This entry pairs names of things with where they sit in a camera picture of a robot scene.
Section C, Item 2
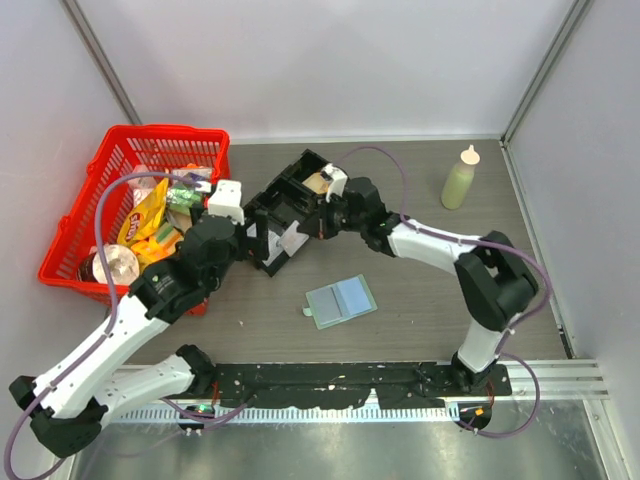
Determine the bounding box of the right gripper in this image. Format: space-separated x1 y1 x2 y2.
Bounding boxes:
298 192 366 241

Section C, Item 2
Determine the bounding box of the green leather card holder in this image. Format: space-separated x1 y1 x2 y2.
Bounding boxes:
302 275 378 330

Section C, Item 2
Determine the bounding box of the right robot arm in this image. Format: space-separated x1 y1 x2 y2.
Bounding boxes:
311 172 539 395

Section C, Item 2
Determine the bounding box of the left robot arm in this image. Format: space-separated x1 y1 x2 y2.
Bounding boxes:
9 213 269 458

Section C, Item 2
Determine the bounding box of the white card in tray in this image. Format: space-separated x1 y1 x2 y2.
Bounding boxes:
262 225 284 267

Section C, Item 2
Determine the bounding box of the tan card in tray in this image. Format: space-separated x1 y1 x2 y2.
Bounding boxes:
303 172 330 195

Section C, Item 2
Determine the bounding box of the black plastic organizer tray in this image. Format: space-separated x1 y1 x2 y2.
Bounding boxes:
244 149 331 277

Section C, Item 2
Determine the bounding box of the green sponge pack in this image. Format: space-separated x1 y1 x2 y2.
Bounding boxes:
166 184 203 215

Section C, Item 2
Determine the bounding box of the green yellow sponge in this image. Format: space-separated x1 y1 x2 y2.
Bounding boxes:
150 222 183 254

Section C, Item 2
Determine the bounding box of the green squeeze bottle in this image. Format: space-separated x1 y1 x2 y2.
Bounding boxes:
440 144 480 210

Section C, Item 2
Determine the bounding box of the yellow cracker box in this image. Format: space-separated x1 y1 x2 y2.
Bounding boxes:
131 238 175 264

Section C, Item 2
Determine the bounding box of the yellow snack bag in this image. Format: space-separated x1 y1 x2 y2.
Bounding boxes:
117 179 169 247

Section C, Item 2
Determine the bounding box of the white small packet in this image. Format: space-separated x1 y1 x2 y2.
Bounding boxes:
127 164 157 189

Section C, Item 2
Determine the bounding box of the toilet paper roll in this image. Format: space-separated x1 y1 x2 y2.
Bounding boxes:
92 244 140 286

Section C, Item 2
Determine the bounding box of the red plastic shopping basket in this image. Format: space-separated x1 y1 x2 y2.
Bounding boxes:
38 124 231 306

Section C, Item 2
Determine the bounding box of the dark round can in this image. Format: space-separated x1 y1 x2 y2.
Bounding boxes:
76 252 101 283

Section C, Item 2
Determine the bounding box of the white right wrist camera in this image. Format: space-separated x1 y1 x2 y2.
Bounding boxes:
320 163 349 203

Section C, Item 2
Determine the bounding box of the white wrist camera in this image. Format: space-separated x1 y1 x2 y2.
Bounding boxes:
207 180 245 225
320 163 349 203

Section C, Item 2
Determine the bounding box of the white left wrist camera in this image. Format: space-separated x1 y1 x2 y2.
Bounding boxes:
207 180 245 225

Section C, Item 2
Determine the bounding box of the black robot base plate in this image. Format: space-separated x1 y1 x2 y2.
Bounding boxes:
155 360 514 409

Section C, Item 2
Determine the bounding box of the aluminium front rail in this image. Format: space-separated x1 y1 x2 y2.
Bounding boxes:
103 360 608 429

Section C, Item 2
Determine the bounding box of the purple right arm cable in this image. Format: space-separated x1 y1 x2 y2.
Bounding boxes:
332 145 552 441

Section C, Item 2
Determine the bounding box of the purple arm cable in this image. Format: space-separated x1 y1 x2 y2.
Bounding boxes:
332 145 552 441
1 172 249 479

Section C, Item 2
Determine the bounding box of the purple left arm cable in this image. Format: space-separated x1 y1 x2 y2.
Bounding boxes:
1 172 249 479

